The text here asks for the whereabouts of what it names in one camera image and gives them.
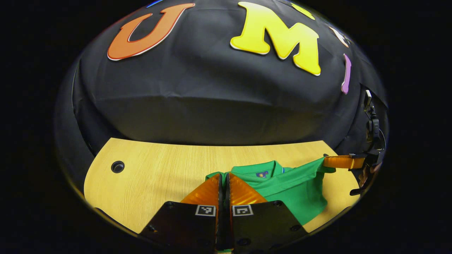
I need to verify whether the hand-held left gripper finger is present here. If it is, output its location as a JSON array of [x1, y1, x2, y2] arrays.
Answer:
[[225, 173, 308, 252], [139, 173, 223, 252]]

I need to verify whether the green T-shirt with collar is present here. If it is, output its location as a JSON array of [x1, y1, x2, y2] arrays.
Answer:
[[206, 157, 336, 225]]

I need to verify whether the black backdrop cloth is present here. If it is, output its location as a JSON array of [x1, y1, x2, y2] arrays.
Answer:
[[55, 0, 389, 177]]

